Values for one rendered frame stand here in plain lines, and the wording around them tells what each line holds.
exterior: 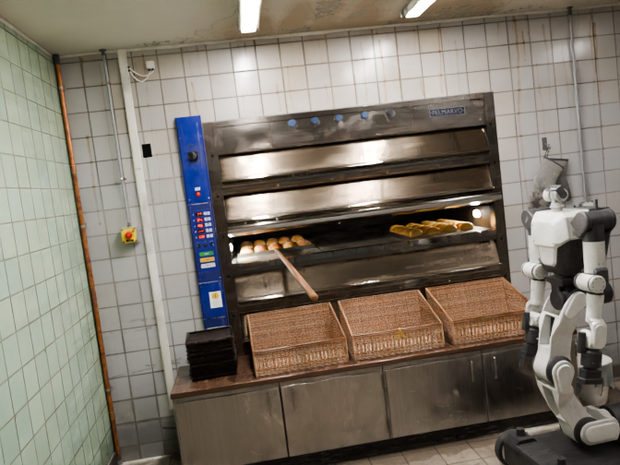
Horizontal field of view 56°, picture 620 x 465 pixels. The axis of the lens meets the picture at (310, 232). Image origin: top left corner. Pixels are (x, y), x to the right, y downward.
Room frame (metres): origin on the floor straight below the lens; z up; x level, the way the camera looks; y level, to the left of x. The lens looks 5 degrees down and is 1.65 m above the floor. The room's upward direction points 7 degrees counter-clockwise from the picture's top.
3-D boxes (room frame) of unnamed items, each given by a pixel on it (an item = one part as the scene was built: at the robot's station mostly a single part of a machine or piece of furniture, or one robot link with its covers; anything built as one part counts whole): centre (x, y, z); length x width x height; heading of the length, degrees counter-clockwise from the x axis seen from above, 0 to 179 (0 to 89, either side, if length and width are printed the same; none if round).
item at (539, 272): (3.02, -1.16, 1.12); 0.13 x 0.12 x 0.22; 8
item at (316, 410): (3.56, -0.29, 0.29); 2.42 x 0.56 x 0.58; 97
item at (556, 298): (2.81, -1.28, 0.97); 0.28 x 0.13 x 0.18; 101
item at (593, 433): (2.81, -1.27, 0.28); 0.21 x 0.20 x 0.13; 101
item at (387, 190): (3.86, -0.37, 1.54); 1.79 x 0.11 x 0.19; 97
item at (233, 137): (3.88, -0.37, 1.99); 1.80 x 0.08 x 0.21; 97
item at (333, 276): (3.86, -0.37, 1.02); 1.79 x 0.11 x 0.19; 97
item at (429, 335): (3.60, -0.42, 0.72); 0.56 x 0.49 x 0.28; 95
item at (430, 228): (4.36, -0.89, 1.21); 0.61 x 0.48 x 0.06; 7
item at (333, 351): (3.53, 0.17, 0.72); 0.56 x 0.49 x 0.28; 98
